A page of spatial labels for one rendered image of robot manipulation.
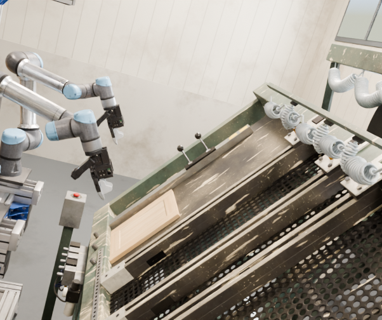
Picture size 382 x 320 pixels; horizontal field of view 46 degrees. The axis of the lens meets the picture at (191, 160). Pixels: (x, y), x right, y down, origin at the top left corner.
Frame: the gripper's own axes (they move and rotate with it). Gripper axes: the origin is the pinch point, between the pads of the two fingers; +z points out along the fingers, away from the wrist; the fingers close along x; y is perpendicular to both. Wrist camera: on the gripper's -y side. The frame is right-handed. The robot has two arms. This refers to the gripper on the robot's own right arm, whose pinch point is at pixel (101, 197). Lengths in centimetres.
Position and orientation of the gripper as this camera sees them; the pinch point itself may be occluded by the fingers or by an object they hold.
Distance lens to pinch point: 183.2
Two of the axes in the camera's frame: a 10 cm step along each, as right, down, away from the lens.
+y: 9.7, -2.2, 0.6
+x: -1.3, -3.2, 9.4
